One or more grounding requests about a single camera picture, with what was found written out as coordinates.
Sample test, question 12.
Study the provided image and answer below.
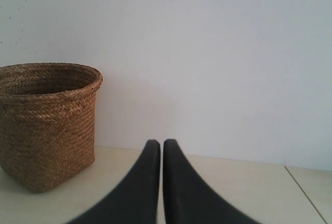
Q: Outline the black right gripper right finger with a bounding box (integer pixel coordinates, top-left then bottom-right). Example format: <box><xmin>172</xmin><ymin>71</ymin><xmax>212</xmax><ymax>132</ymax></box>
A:
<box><xmin>162</xmin><ymin>139</ymin><xmax>257</xmax><ymax>224</ymax></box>

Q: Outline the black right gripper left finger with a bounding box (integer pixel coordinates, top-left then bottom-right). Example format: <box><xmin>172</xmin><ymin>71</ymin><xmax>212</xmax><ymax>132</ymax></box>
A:
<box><xmin>69</xmin><ymin>139</ymin><xmax>160</xmax><ymax>224</ymax></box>

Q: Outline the brown woven straw basket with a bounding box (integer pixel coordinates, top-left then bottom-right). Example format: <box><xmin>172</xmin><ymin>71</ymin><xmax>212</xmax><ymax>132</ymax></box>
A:
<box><xmin>1</xmin><ymin>63</ymin><xmax>103</xmax><ymax>193</ymax></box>

